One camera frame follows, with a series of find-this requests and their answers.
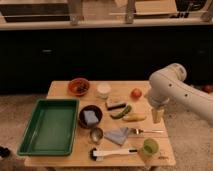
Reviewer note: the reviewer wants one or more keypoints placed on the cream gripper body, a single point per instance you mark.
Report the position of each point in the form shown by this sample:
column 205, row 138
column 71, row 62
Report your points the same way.
column 157, row 115

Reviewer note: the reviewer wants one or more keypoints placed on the yellow banana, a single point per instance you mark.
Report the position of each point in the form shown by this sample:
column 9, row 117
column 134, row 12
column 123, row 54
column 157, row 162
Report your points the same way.
column 134, row 118

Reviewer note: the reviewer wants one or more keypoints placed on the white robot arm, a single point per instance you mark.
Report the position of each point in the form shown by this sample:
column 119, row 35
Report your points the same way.
column 168, row 83

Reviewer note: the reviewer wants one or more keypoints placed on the green plastic cup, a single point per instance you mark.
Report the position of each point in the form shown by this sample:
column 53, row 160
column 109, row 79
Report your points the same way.
column 150, row 147

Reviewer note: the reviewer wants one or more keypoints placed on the white cup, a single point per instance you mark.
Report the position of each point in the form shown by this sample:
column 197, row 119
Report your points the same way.
column 103, row 90

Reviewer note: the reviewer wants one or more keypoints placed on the small metal cup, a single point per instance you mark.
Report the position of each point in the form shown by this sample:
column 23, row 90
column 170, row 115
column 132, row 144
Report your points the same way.
column 96, row 134

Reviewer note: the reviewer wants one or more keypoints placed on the metal fork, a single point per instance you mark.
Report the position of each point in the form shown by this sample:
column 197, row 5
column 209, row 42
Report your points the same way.
column 138, row 131

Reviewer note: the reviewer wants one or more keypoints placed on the green pepper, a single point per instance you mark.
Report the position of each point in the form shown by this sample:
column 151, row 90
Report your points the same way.
column 124, row 112

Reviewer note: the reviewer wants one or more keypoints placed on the red tomato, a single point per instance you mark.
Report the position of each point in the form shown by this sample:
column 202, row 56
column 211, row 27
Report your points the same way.
column 136, row 93

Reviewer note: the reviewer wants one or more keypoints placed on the blue grey cloth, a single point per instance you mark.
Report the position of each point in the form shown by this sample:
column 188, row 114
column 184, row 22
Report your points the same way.
column 117, row 136

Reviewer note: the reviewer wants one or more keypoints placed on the black and tan sponge block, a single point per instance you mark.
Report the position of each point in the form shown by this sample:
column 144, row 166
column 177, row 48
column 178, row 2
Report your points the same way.
column 112, row 104

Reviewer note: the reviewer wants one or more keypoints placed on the dark brown bowl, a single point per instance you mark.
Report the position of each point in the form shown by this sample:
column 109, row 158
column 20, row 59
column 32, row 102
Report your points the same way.
column 98, row 114

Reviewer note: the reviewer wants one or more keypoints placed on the blue sponge in bowl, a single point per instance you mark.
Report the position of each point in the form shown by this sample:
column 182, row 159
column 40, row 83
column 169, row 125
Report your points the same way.
column 90, row 117

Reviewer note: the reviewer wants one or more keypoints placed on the orange bowl with dark items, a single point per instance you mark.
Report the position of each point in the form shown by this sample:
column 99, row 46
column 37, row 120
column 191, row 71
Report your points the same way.
column 78, row 86

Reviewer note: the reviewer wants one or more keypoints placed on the green plastic tray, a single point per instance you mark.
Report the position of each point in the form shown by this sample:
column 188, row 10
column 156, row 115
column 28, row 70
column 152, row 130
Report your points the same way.
column 51, row 128

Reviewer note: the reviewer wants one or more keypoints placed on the dark cabinet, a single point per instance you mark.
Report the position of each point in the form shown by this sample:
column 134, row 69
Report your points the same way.
column 31, row 59

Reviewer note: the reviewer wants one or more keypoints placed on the black object on floor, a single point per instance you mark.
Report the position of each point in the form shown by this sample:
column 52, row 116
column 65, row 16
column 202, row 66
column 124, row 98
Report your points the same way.
column 4, row 152

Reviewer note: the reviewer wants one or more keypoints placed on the white handled black brush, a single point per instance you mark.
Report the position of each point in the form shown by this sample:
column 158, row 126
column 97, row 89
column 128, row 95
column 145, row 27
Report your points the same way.
column 98, row 155

